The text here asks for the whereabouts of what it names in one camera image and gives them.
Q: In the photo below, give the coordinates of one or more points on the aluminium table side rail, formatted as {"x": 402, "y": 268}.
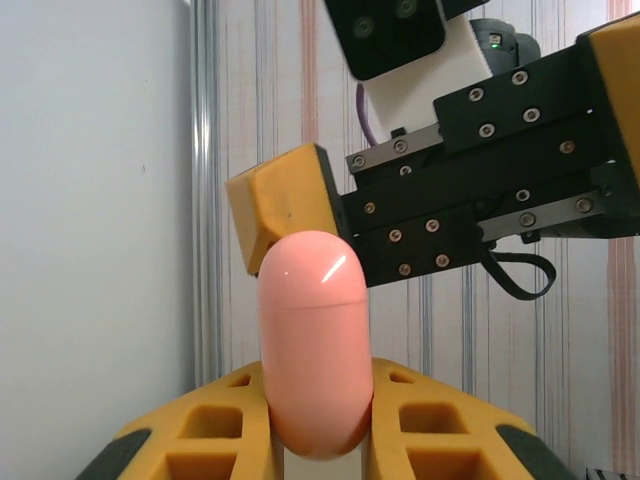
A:
{"x": 612, "y": 474}

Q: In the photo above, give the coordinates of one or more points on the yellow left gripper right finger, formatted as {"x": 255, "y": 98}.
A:
{"x": 450, "y": 440}

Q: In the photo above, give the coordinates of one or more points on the aluminium corner post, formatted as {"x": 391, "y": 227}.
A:
{"x": 207, "y": 175}

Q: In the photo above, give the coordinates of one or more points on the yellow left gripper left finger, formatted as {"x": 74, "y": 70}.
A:
{"x": 200, "y": 440}

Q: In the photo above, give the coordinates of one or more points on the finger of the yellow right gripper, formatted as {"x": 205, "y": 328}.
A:
{"x": 620, "y": 90}
{"x": 285, "y": 195}

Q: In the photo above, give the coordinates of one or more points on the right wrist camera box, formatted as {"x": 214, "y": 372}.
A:
{"x": 390, "y": 35}

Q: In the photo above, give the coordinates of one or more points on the pink earbud charging case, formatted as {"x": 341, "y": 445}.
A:
{"x": 315, "y": 350}

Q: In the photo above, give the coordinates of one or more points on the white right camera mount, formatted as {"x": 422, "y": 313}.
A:
{"x": 425, "y": 85}

